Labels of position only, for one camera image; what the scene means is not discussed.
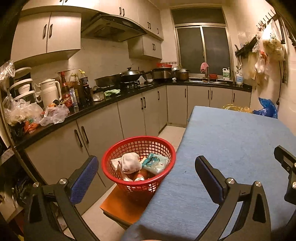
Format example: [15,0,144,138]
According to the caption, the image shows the white tissue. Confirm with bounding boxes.
[120,152,142,174]

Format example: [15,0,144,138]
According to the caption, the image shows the black wok with lid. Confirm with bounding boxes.
[119,67,152,82]

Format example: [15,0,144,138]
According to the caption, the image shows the dark sauce bottle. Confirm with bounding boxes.
[79,69,92,105]

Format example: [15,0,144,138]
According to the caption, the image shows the kitchen window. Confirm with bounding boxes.
[171,6,232,75]

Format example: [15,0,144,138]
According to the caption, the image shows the green detergent jug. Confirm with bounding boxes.
[222,67,230,81]

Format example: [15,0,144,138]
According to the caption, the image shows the blue label detergent bottle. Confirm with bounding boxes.
[235,70,243,86]

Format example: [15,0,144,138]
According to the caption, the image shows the counter plastic bags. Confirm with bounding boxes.
[4,99,70,126]

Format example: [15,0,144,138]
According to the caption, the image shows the pink cloth on faucet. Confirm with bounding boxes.
[200,62,209,73]

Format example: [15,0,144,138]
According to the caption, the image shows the yellow plastic bag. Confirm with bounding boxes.
[222,104,253,113]

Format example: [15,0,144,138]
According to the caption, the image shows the dark cooking pot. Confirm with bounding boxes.
[173,69,189,82]

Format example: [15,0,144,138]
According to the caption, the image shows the red plastic basket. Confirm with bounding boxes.
[102,136,176,197]

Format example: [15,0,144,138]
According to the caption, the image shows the teal wet wipe packet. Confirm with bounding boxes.
[141,153,170,175]

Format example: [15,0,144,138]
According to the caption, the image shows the orange wooden stool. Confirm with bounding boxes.
[100,185,152,230]

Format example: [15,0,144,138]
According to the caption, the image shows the white red plastic bag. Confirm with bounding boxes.
[111,158,132,181]

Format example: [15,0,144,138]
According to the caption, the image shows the black frying pan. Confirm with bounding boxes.
[95,74,121,88]

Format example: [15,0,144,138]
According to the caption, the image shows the green dish cloth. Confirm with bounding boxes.
[104,89,120,97]

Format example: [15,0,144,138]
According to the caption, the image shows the blue plastic bag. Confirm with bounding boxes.
[252,97,278,119]

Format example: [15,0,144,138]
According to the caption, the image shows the soy sauce bottle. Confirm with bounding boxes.
[60,71,73,108]

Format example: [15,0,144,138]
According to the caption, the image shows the blue tablecloth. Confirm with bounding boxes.
[122,106,295,240]

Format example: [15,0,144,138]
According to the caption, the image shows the range hood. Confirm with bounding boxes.
[81,14,147,42]

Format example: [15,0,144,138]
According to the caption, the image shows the white electric kettle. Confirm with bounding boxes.
[33,79,62,109]

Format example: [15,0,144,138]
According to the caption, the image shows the orange medicine box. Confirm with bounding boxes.
[133,169,149,181]

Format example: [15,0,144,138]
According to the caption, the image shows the hanging plastic bags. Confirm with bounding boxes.
[245,29,285,86]

